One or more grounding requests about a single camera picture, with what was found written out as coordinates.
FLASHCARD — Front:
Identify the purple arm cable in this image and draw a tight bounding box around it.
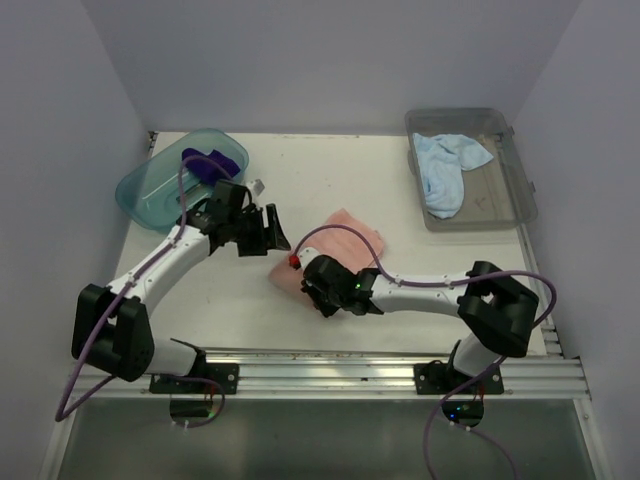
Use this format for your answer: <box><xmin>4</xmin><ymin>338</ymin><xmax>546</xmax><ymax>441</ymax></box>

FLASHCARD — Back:
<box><xmin>294</xmin><ymin>224</ymin><xmax>559</xmax><ymax>480</ymax></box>
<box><xmin>53</xmin><ymin>154</ymin><xmax>241</xmax><ymax>429</ymax></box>

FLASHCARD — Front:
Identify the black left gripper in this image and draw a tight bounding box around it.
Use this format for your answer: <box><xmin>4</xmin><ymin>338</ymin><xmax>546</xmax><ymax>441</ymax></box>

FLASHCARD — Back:
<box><xmin>228</xmin><ymin>203</ymin><xmax>290</xmax><ymax>257</ymax></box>

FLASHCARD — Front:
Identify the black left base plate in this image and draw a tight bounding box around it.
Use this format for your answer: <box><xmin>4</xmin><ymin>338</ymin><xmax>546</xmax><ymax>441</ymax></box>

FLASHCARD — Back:
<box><xmin>149</xmin><ymin>363</ymin><xmax>240</xmax><ymax>395</ymax></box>

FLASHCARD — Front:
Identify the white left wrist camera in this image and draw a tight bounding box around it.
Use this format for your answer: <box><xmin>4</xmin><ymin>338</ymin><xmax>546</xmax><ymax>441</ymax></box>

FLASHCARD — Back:
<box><xmin>246</xmin><ymin>179</ymin><xmax>265</xmax><ymax>197</ymax></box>

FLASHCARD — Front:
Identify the aluminium mounting rail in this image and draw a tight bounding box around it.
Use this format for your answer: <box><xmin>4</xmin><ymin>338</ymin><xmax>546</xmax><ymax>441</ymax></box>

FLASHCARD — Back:
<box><xmin>64</xmin><ymin>349</ymin><xmax>594</xmax><ymax>401</ymax></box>

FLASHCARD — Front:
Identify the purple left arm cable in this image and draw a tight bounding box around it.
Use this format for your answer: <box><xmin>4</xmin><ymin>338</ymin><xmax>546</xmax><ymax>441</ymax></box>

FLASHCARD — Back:
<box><xmin>53</xmin><ymin>154</ymin><xmax>241</xmax><ymax>429</ymax></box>

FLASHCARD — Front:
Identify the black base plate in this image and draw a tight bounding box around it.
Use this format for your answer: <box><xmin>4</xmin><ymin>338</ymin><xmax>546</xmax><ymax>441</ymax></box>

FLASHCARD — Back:
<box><xmin>413</xmin><ymin>360</ymin><xmax>505</xmax><ymax>396</ymax></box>
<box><xmin>149</xmin><ymin>363</ymin><xmax>240</xmax><ymax>395</ymax></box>

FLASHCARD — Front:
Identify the dark purple towel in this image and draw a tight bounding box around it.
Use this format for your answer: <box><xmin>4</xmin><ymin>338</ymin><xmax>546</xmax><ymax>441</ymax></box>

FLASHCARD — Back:
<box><xmin>181</xmin><ymin>148</ymin><xmax>241</xmax><ymax>186</ymax></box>

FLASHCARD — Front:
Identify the light blue towel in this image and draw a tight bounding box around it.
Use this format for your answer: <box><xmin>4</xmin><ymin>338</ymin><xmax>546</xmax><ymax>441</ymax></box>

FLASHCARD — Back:
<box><xmin>411</xmin><ymin>133</ymin><xmax>494</xmax><ymax>220</ymax></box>

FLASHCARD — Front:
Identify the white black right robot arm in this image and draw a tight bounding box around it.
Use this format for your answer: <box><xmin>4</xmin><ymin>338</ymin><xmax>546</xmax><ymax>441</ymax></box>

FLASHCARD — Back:
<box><xmin>293</xmin><ymin>248</ymin><xmax>539</xmax><ymax>393</ymax></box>

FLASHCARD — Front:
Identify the teal plastic tub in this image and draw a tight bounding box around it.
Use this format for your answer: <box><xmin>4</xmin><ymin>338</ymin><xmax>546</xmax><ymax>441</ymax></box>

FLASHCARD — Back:
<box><xmin>115</xmin><ymin>128</ymin><xmax>249</xmax><ymax>234</ymax></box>

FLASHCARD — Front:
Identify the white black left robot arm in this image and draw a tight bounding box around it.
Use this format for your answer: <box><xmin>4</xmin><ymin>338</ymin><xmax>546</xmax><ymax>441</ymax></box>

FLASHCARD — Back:
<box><xmin>71</xmin><ymin>180</ymin><xmax>290</xmax><ymax>393</ymax></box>

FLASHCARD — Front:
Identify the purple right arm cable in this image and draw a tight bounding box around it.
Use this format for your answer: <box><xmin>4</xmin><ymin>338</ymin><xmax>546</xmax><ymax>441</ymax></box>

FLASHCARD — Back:
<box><xmin>294</xmin><ymin>224</ymin><xmax>559</xmax><ymax>480</ymax></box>

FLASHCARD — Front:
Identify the clear grey plastic bin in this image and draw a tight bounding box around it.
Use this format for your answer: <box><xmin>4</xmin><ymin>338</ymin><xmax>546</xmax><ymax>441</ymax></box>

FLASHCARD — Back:
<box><xmin>405</xmin><ymin>108</ymin><xmax>537</xmax><ymax>232</ymax></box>

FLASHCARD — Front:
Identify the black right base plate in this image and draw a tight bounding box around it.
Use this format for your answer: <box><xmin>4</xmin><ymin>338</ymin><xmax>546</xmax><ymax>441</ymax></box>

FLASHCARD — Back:
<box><xmin>413</xmin><ymin>360</ymin><xmax>505</xmax><ymax>396</ymax></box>

